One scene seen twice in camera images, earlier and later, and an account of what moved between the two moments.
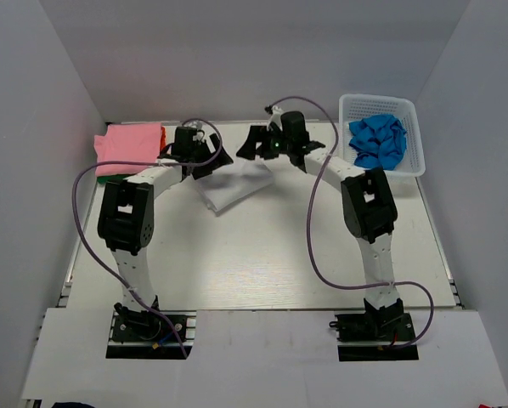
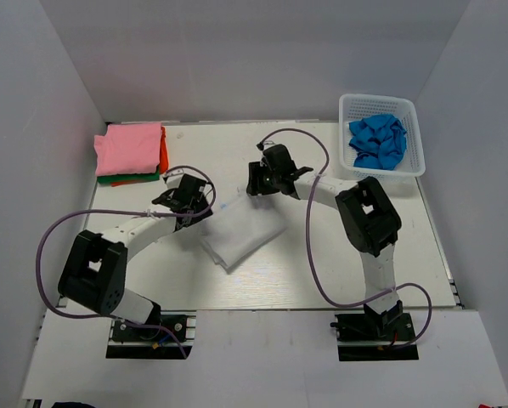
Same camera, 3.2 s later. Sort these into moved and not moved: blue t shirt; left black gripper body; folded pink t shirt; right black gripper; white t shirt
Moved: left black gripper body; white t shirt; right black gripper
Not moved: folded pink t shirt; blue t shirt
